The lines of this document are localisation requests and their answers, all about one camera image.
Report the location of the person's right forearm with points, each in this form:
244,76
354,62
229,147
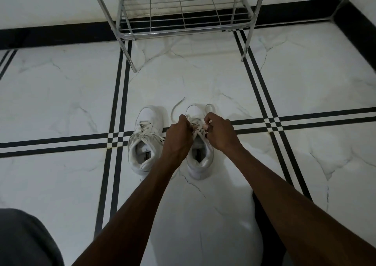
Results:
293,213

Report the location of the chrome metal shoe rack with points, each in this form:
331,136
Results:
182,13

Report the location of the white shoelace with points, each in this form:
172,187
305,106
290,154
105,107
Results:
197,129

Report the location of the person's left hand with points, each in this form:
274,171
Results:
176,141

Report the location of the person's grey trousers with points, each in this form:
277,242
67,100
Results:
25,239

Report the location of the person's left forearm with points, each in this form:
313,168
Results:
135,213

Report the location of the person's left fingers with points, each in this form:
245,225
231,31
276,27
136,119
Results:
186,124

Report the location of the white sneaker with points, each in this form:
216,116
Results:
200,160
146,145

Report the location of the person's right fingers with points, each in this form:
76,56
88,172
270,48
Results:
209,125

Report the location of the person's right hand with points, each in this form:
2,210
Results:
222,133

